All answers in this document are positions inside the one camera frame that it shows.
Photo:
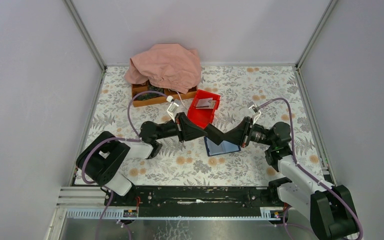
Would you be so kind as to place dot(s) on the wooden tray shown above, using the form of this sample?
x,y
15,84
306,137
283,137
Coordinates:
x,y
140,89

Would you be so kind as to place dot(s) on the navy blue card holder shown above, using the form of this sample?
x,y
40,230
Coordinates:
x,y
212,149

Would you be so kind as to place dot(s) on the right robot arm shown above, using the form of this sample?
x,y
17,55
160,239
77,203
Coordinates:
x,y
329,208

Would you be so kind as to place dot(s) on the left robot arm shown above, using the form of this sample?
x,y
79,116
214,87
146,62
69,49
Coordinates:
x,y
100,161

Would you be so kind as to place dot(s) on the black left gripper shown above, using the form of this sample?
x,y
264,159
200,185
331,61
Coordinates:
x,y
185,129

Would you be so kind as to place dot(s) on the red plastic bin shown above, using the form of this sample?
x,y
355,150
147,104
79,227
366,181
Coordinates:
x,y
203,117

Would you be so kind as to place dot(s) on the grey card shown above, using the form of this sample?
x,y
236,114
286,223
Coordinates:
x,y
205,103

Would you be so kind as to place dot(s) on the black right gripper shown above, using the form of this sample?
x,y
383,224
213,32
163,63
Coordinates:
x,y
241,134

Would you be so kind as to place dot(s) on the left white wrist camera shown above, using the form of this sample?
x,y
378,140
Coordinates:
x,y
173,106

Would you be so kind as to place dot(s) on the pink cloth garment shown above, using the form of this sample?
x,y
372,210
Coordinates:
x,y
167,66

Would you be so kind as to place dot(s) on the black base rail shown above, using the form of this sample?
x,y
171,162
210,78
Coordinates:
x,y
199,201

